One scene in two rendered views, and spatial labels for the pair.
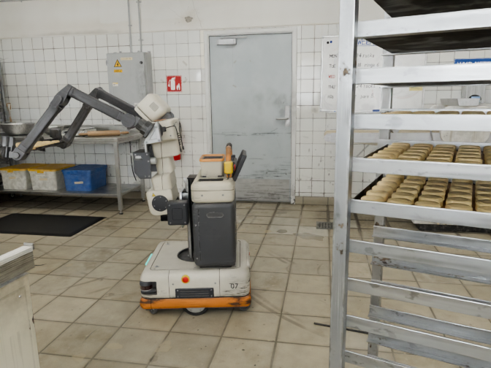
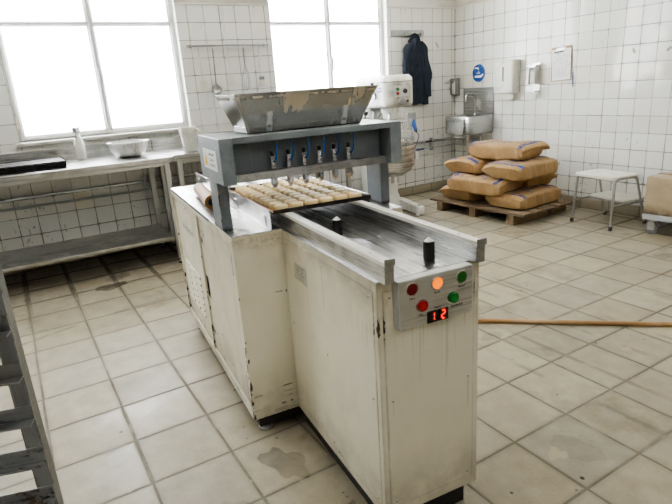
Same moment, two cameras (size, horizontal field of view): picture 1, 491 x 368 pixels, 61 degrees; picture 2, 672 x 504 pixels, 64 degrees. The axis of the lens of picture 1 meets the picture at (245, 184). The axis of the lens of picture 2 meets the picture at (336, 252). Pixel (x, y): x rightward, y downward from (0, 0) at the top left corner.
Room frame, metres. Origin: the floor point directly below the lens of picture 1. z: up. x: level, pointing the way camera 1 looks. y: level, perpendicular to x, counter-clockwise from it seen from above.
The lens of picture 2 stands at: (1.92, -0.33, 1.32)
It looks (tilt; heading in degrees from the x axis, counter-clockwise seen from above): 17 degrees down; 139
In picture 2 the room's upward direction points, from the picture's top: 4 degrees counter-clockwise
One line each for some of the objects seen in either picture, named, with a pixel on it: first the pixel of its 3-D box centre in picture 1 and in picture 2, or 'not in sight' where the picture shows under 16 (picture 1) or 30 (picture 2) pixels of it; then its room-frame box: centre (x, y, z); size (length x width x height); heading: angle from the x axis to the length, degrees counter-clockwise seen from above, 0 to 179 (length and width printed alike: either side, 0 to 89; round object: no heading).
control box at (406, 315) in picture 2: not in sight; (433, 296); (1.08, 0.73, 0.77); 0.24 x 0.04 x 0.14; 74
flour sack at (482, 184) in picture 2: not in sight; (484, 182); (-1.03, 4.25, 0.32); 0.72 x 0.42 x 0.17; 174
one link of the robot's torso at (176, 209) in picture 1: (169, 208); not in sight; (2.53, 0.48, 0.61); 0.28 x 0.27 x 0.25; 1
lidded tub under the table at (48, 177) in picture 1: (52, 176); not in sight; (5.12, 2.42, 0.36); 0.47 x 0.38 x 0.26; 169
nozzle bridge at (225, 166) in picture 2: not in sight; (302, 171); (0.25, 0.97, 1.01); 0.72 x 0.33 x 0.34; 74
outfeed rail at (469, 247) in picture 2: not in sight; (326, 195); (0.18, 1.15, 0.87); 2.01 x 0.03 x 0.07; 164
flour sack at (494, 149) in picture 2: not in sight; (506, 149); (-0.94, 4.48, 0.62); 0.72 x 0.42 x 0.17; 176
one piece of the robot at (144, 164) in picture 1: (147, 158); not in sight; (2.59, 0.61, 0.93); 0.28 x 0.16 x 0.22; 1
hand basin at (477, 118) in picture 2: not in sight; (473, 113); (-1.70, 5.03, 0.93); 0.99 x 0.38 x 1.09; 169
